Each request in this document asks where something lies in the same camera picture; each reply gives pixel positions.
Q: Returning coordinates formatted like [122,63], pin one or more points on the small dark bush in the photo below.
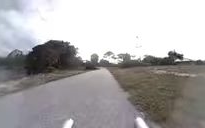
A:
[90,66]

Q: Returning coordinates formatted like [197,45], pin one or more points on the grey asphalt path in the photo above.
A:
[90,96]

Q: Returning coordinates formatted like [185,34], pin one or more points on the tall bare tree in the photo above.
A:
[137,43]

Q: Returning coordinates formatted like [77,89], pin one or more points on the row of distant trees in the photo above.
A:
[146,60]

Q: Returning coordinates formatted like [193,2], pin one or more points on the large dark tree clump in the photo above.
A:
[51,56]

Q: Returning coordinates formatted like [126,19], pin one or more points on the dry grass field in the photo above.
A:
[163,90]

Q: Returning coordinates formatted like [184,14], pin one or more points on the robot's own part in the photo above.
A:
[68,123]
[140,123]

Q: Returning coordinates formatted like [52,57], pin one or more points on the sandy grass verge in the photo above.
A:
[30,80]

